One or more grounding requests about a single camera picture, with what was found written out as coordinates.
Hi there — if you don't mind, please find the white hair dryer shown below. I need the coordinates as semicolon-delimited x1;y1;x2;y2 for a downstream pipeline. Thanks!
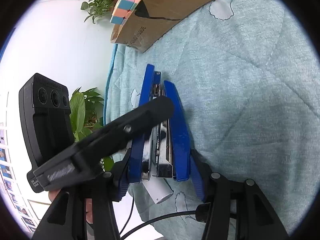
142;177;173;204

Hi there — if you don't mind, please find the light green quilted blanket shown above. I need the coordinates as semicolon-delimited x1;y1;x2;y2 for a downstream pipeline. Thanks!
106;0;319;233

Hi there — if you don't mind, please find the black power cable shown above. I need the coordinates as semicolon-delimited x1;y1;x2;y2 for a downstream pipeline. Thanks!
119;194;237;240

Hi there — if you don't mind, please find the large leaf green plant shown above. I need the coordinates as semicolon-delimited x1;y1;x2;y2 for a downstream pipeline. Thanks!
69;87;115;172

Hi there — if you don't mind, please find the cardboard tray box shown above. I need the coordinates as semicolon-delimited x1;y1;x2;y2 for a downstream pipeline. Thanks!
111;0;211;52

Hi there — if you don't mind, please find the person's left hand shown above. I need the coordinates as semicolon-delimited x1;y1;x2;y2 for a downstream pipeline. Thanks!
48;189;93;224

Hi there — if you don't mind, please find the blue stapler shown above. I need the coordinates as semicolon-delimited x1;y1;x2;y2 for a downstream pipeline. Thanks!
128;64;190;184

